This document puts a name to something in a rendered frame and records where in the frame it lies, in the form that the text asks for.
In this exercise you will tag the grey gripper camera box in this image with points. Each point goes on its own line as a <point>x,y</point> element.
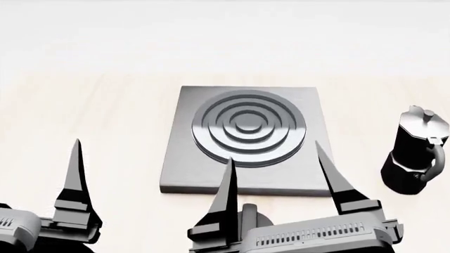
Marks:
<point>316,234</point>
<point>21,226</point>

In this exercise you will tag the grey right gripper camera box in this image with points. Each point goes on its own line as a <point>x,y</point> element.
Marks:
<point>316,234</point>

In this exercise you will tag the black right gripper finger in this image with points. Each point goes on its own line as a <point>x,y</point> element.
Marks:
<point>226,205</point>
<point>342,195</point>

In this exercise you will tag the grey left gripper camera box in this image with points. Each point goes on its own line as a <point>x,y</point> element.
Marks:
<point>21,226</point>

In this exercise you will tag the dark grey stove knob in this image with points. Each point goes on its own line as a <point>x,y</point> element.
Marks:
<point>250,214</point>

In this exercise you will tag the black moka pot silver lid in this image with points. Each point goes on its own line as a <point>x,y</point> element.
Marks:
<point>408,147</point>

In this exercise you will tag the grey square stove with burner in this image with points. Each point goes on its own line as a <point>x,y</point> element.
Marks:
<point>183,168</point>

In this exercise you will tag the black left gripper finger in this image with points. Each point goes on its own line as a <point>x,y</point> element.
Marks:
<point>75,195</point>

